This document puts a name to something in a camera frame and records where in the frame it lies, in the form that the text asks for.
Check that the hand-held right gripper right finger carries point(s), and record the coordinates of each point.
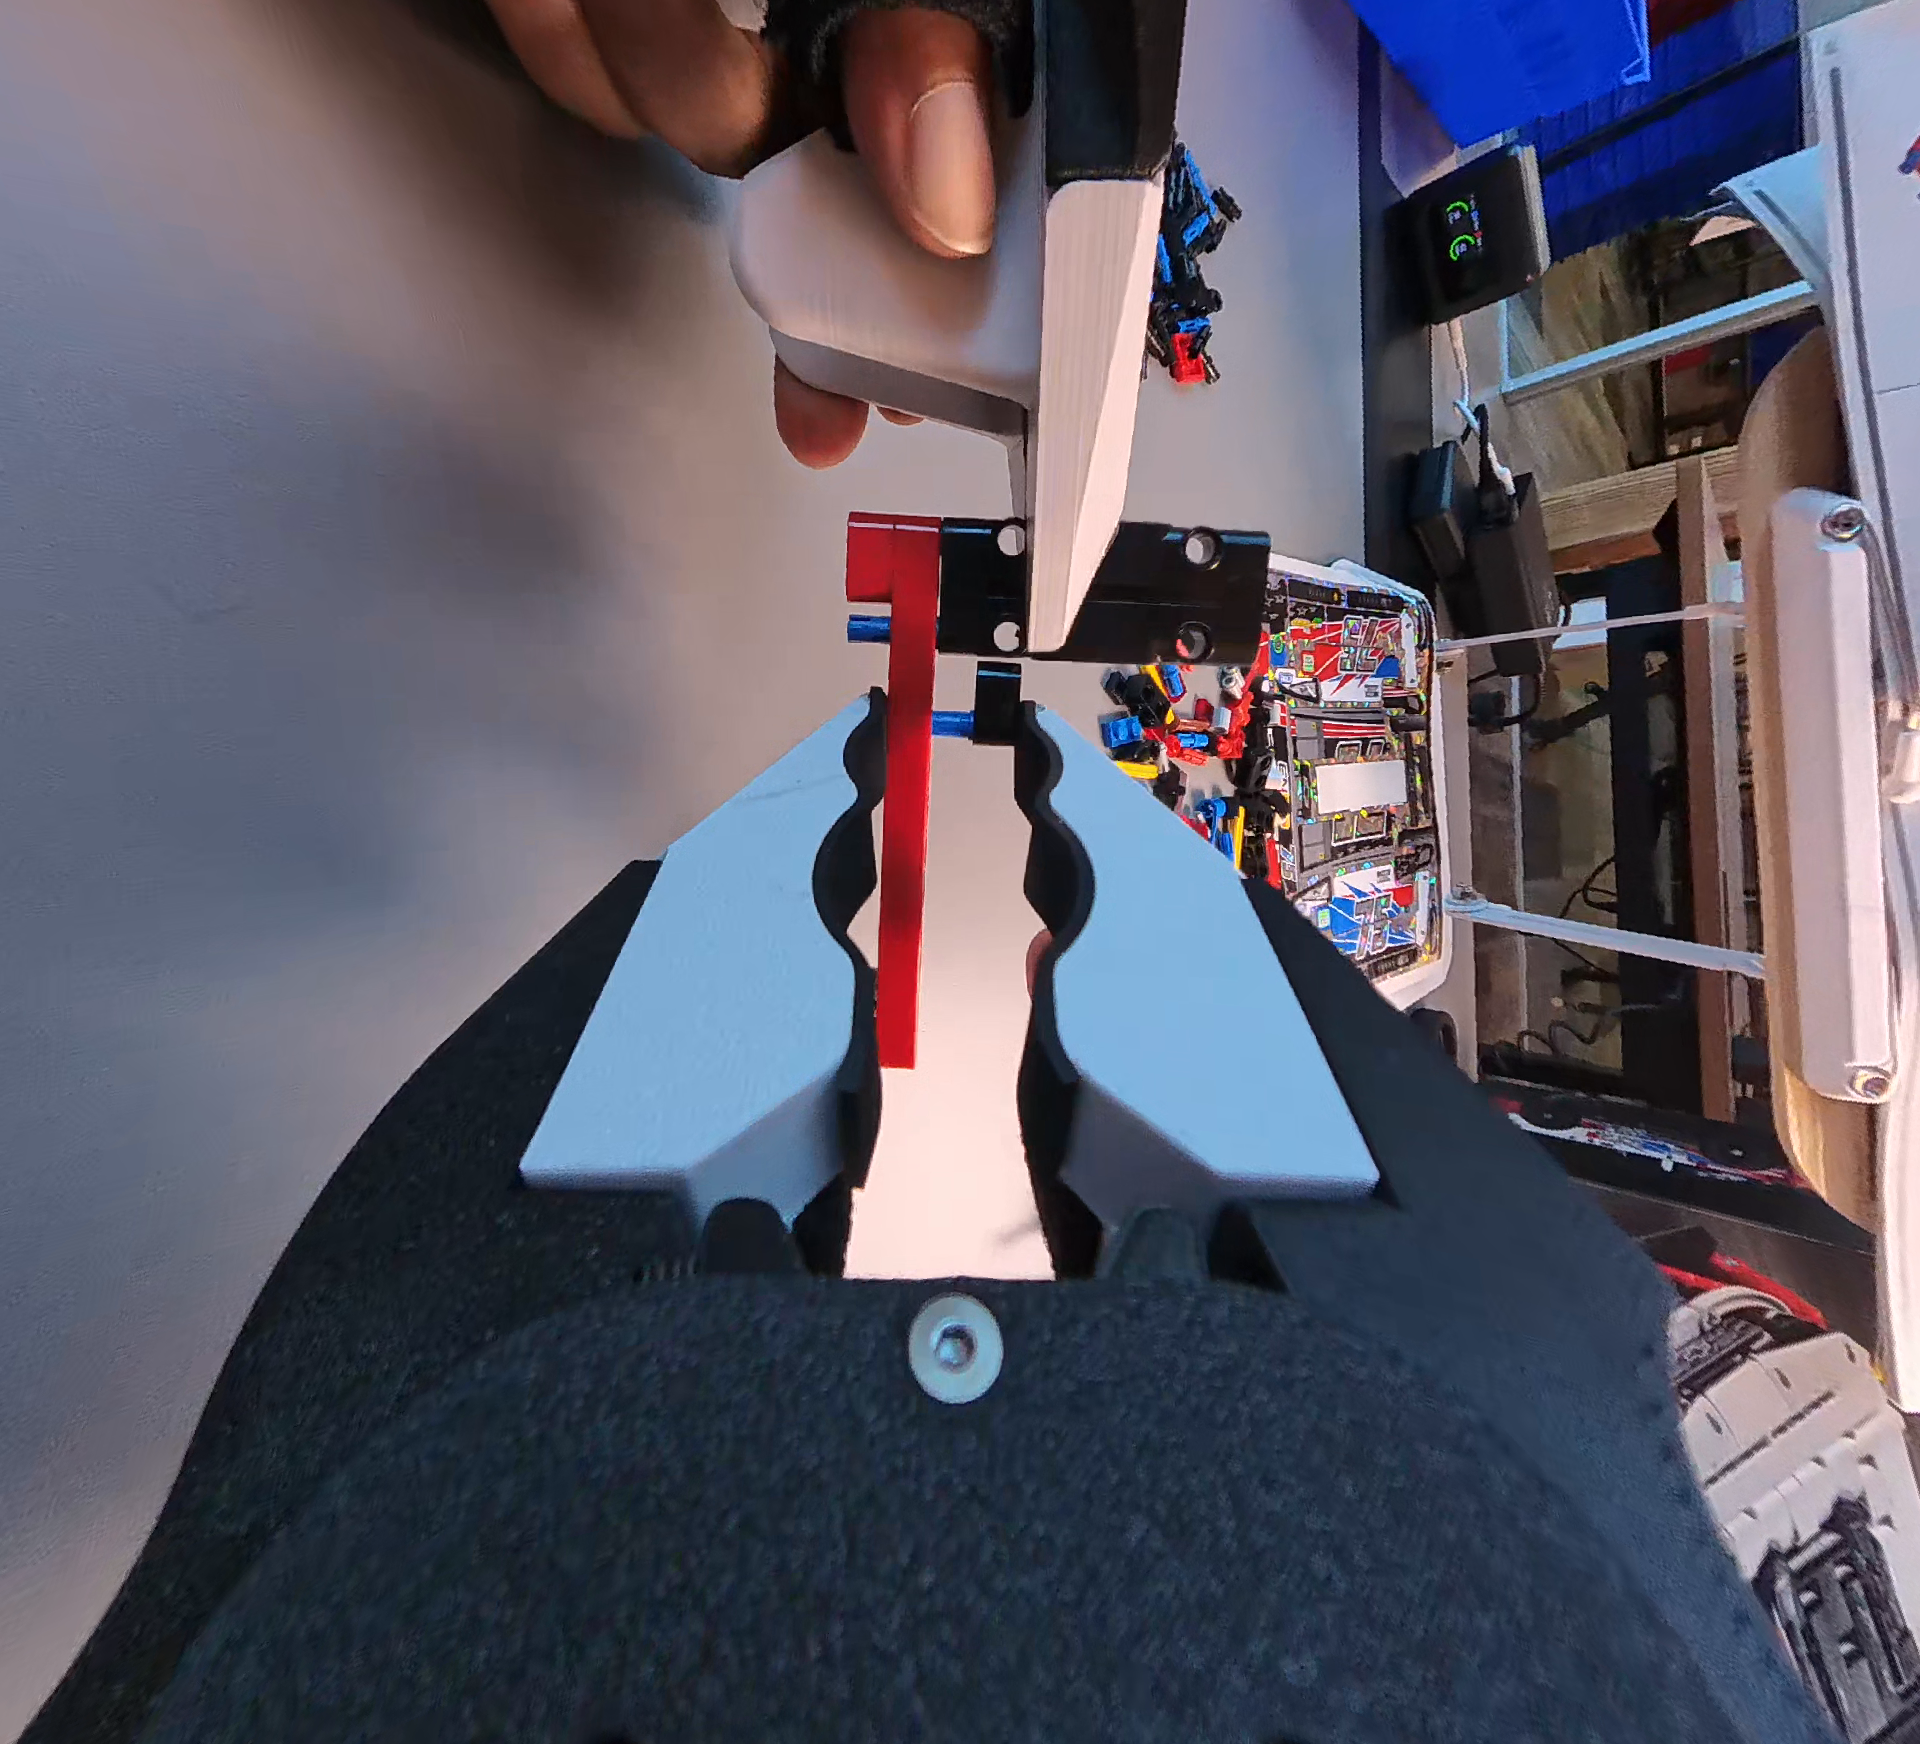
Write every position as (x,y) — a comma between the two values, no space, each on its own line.
(1185,1025)

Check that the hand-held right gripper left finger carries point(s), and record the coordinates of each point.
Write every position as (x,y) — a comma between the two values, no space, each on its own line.
(720,1025)

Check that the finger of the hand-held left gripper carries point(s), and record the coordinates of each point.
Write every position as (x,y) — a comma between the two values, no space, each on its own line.
(1089,395)

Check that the black lego panel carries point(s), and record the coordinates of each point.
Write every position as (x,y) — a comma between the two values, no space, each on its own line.
(1185,605)

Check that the long red lego beam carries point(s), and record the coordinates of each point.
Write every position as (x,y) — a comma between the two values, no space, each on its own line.
(908,874)

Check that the black lego link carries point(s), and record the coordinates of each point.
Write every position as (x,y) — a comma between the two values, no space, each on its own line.
(998,702)

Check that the pile of mixed lego pieces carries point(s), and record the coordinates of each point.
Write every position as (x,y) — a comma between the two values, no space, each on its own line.
(1185,725)

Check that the black lego box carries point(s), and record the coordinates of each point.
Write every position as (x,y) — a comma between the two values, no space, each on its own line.
(1801,1474)

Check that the lego instruction booklet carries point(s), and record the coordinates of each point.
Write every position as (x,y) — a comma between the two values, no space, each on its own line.
(1882,275)

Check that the pile of black blue pins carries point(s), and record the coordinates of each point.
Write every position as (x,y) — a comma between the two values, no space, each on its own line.
(1192,258)

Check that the colourful sticker sheet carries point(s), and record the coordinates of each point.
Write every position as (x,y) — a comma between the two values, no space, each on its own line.
(1351,754)

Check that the black device with green display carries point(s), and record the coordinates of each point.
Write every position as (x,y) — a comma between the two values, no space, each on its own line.
(1478,237)

